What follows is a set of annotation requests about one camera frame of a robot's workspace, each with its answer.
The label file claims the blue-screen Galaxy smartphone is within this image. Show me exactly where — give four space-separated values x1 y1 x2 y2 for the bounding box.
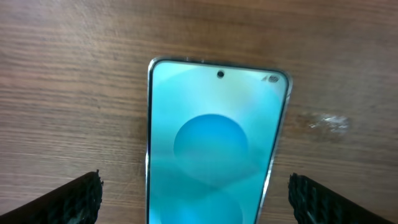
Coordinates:
146 57 293 223

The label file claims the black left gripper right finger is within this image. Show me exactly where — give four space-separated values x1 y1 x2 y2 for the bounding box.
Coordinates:
288 173 393 224

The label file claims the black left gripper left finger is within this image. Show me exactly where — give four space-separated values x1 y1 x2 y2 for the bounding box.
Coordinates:
1 171 103 224

